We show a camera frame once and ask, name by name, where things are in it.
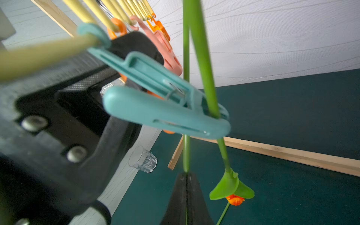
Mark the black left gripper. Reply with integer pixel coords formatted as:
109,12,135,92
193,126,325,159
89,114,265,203
0,30,165,225

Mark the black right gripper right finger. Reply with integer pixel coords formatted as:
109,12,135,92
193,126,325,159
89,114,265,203
187,172,214,225

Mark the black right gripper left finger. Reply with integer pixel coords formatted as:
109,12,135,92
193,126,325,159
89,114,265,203
160,172,187,225

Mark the orange yellow tulip flower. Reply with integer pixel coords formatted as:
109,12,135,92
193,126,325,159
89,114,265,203
183,1,255,225

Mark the teal clothes clip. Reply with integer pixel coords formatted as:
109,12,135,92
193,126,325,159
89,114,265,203
77,23,232,140

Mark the pink clothes clip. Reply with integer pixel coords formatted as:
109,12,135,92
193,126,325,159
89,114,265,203
130,16,183,76

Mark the clear faceted drinking glass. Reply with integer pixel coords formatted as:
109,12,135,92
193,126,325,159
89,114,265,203
128,146,158,173

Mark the wooden clothes rack frame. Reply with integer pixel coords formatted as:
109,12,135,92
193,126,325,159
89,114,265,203
33,1,360,177

